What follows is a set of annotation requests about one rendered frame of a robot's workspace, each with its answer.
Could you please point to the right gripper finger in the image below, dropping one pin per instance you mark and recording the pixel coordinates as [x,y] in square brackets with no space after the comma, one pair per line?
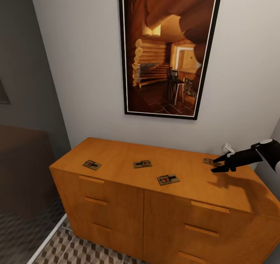
[221,159]
[223,168]

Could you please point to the mousetrap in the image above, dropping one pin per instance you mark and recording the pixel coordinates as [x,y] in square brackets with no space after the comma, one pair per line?
[211,162]
[141,164]
[92,165]
[168,179]

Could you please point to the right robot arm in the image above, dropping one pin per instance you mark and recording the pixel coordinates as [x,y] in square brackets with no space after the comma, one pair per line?
[268,149]

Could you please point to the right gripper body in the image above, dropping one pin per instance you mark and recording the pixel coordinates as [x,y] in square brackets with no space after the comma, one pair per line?
[236,160]

